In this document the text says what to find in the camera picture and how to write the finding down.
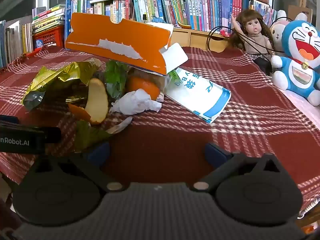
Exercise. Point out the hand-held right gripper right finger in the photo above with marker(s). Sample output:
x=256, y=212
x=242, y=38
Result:
x=215, y=153

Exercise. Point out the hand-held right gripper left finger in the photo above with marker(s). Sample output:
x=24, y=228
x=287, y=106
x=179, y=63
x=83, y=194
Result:
x=98, y=153

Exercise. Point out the orange cardboard box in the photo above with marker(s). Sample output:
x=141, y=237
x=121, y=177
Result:
x=112, y=32

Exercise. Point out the row of grey books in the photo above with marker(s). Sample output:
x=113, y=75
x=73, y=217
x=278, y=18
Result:
x=15, y=42

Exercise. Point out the stack of flat books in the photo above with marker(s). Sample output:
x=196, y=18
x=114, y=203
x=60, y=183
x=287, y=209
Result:
x=48, y=17

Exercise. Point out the row of upright colourful books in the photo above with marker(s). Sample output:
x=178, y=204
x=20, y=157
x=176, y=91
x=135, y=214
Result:
x=200, y=5

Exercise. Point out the green plastic item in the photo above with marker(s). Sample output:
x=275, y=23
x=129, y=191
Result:
x=86, y=133

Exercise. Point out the pale peel strip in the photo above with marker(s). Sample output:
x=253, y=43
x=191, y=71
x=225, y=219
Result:
x=120, y=125

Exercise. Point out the red plaid blanket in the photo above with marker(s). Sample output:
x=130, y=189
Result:
x=175, y=135

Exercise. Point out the orange peel piece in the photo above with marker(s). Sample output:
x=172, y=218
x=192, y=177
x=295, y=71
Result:
x=77, y=112

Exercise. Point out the white and blue bag pack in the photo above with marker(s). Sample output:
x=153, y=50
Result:
x=197, y=95

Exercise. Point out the crumpled white tissue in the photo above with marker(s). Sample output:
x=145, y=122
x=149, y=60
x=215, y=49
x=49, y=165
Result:
x=137, y=102

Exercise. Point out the green vegetable leaf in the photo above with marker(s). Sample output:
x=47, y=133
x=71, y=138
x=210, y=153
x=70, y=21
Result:
x=115, y=80

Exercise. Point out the gold foil snack bag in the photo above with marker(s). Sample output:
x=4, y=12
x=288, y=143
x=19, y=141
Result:
x=57, y=77

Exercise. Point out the mandarin orange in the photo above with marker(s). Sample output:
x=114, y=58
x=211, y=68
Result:
x=142, y=86

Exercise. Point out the red plastic basket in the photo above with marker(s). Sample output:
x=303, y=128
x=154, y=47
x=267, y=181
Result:
x=50, y=36

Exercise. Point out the wooden drawer unit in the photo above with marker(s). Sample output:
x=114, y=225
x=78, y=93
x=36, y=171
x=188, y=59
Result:
x=197, y=38

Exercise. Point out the blue cat plush toy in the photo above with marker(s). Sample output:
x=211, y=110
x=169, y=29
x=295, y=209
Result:
x=300, y=72

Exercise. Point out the long-haired doll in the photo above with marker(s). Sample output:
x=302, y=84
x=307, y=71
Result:
x=255, y=27

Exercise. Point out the white bunny plush toy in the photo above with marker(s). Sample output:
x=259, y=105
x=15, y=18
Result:
x=277, y=33

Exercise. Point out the blue knitted item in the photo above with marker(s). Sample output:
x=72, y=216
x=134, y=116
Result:
x=157, y=20

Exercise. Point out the brown cardboard box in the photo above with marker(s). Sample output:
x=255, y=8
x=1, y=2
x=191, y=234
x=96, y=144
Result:
x=300, y=11

